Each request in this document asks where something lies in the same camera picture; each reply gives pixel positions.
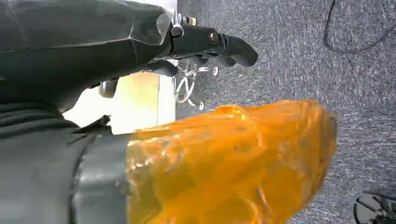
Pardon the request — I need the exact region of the black robot foot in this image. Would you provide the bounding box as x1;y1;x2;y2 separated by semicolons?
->
353;193;396;224

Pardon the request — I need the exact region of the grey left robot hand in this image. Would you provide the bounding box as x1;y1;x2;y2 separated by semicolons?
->
0;0;339;224

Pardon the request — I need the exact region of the black floor cable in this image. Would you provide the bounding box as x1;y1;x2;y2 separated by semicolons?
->
323;0;396;54

